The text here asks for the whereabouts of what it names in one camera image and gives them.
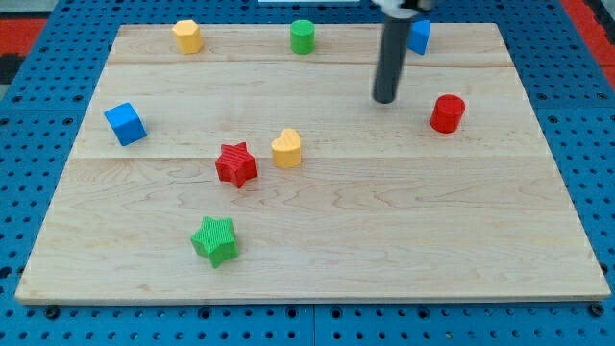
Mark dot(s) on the blue block behind rod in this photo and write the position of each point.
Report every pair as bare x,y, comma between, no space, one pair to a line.
419,37

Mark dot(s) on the white rod mount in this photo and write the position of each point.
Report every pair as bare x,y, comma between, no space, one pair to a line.
404,8

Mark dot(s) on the blue cube block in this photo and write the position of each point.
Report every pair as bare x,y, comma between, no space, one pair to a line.
126,124

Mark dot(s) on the yellow hexagon block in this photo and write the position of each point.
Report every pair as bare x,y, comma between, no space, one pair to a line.
187,34

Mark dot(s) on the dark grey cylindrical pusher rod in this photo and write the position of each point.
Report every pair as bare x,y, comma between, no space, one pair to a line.
391,58

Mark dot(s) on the green cylinder block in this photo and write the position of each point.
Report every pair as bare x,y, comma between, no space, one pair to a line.
302,36

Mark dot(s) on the light wooden board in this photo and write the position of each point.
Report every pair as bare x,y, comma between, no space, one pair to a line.
383,209

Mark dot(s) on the red star block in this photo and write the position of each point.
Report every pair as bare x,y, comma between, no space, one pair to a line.
236,165

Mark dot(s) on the yellow heart block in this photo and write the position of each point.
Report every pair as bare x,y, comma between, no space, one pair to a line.
287,149

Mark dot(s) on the red cylinder block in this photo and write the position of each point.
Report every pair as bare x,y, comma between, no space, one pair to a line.
447,113

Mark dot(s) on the green star block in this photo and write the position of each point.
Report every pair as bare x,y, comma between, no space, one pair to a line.
215,240

